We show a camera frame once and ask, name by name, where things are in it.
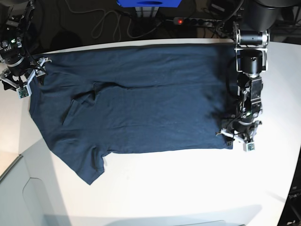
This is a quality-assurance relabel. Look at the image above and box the white power strip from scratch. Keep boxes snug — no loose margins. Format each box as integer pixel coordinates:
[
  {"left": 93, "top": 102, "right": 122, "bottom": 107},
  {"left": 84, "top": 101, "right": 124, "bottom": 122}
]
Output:
[{"left": 172, "top": 17, "right": 221, "bottom": 28}]

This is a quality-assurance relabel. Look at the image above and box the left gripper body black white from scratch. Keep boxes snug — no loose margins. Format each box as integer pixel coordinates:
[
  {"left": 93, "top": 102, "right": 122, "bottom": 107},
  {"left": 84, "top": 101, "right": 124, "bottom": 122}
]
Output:
[{"left": 215, "top": 119, "right": 262, "bottom": 143}]

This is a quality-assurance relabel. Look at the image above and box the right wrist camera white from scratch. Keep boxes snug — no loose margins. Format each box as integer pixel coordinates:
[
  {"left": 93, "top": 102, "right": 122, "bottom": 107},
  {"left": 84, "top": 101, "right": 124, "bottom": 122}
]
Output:
[{"left": 16, "top": 84, "right": 32, "bottom": 99}]

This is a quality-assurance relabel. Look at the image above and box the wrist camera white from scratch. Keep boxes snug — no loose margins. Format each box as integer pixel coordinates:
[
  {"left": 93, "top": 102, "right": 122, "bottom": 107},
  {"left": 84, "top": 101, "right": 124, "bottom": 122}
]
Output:
[
  {"left": 243, "top": 142, "right": 255, "bottom": 152},
  {"left": 16, "top": 84, "right": 32, "bottom": 99}
]

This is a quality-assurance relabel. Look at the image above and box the grey looped cable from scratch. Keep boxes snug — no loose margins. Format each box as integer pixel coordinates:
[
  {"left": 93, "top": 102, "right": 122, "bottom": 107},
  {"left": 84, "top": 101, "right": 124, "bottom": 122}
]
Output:
[{"left": 60, "top": 0, "right": 163, "bottom": 40}]

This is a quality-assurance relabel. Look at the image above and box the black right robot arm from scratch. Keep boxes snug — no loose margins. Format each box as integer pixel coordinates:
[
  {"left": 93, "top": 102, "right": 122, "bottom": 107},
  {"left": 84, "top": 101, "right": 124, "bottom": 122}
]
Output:
[{"left": 0, "top": 0, "right": 51, "bottom": 98}]

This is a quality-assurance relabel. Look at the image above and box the dark blue T-shirt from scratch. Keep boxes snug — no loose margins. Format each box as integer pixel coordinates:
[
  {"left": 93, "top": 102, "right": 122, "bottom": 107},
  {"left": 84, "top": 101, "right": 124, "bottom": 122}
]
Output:
[{"left": 29, "top": 45, "right": 234, "bottom": 184}]

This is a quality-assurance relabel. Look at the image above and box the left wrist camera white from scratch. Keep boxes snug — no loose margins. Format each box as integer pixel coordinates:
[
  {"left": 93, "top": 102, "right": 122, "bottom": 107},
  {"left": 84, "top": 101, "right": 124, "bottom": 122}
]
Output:
[{"left": 243, "top": 142, "right": 255, "bottom": 152}]

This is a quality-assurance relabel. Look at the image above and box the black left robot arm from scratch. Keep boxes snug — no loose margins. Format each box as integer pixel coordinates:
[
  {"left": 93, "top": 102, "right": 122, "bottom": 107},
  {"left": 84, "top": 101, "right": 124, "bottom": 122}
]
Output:
[{"left": 216, "top": 0, "right": 300, "bottom": 152}]

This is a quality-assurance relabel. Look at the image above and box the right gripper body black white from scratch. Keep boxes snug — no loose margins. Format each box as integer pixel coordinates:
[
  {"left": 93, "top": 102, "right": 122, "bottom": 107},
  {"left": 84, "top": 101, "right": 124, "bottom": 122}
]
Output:
[{"left": 0, "top": 57, "right": 52, "bottom": 91}]

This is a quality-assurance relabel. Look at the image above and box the blue box with oval hole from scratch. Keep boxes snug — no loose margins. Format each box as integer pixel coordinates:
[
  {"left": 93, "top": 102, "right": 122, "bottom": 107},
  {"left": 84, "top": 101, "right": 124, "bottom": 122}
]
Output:
[{"left": 117, "top": 0, "right": 181, "bottom": 8}]

